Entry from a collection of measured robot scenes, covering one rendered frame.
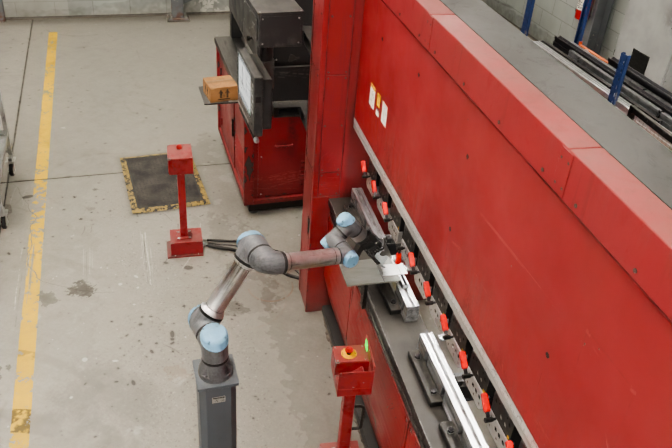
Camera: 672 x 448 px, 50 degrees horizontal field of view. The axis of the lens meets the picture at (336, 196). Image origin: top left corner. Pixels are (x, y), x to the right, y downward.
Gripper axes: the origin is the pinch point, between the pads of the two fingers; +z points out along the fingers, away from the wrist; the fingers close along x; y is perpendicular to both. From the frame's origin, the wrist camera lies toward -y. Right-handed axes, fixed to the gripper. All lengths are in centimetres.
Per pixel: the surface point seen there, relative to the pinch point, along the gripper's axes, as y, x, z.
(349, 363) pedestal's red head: -35, -35, 7
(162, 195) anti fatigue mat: -144, 237, 14
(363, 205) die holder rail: 2, 62, 11
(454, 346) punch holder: 16, -77, -11
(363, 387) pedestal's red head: -35, -45, 15
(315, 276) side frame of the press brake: -56, 86, 51
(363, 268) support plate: -8.7, 2.9, -1.1
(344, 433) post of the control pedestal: -63, -38, 42
